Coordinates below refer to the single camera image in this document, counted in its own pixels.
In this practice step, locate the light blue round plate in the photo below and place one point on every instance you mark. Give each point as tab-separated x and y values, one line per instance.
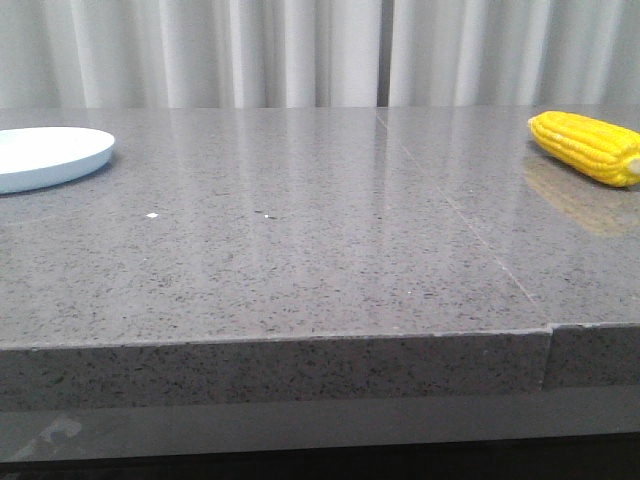
39	157

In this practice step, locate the yellow corn cob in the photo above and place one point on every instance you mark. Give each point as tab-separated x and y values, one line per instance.
605	152

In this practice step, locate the white pleated curtain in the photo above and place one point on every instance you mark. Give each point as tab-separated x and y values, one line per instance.
248	54

